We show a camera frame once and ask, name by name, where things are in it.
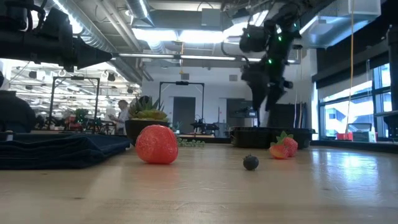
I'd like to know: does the dark blueberry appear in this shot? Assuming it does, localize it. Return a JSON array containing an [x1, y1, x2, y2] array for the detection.
[[242, 153, 260, 172]]

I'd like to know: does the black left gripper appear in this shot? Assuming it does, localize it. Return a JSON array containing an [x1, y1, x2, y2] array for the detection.
[[37, 30, 113, 72]]

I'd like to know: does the person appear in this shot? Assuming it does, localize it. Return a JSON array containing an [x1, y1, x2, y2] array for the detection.
[[0, 70, 37, 134], [108, 99, 130, 136]]

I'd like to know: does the dark blue folded cloth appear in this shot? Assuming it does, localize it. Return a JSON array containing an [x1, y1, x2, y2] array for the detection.
[[0, 133, 132, 170]]

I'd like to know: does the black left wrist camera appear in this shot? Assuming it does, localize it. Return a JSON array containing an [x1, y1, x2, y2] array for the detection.
[[39, 7, 75, 37]]

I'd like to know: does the white storage box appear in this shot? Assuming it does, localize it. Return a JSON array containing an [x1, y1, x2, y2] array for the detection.
[[352, 130, 377, 143]]

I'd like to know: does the succulent plant in black pot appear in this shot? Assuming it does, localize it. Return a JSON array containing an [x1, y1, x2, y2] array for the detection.
[[125, 95, 206, 149]]

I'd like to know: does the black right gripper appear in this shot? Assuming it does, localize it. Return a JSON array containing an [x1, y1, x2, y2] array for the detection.
[[241, 57, 295, 113]]

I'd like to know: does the black gantry frame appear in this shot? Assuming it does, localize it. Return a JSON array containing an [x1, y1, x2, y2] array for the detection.
[[158, 81, 206, 125], [48, 75, 101, 134]]

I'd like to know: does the large red strawberry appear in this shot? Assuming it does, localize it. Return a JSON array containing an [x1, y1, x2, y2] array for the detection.
[[135, 124, 179, 166]]

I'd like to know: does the long ceiling light tube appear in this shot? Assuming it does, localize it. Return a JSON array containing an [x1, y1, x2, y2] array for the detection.
[[113, 52, 301, 65]]

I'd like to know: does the green leafy background plant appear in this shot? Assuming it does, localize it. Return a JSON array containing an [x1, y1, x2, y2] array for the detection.
[[73, 108, 90, 125]]

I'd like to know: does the black plastic tupperware container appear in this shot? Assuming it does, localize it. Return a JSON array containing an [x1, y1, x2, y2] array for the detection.
[[229, 126, 315, 149]]

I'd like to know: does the dark grey door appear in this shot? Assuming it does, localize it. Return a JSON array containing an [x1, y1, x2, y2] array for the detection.
[[172, 96, 196, 134]]

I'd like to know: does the silver ceiling air duct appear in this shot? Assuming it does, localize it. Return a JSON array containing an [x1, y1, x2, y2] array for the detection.
[[52, 0, 146, 85]]

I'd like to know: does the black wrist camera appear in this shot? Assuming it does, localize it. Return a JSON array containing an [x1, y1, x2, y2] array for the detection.
[[39, 7, 75, 37], [238, 24, 270, 53]]

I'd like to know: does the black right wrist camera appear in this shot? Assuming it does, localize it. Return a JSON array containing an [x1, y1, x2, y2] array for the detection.
[[238, 24, 270, 53]]

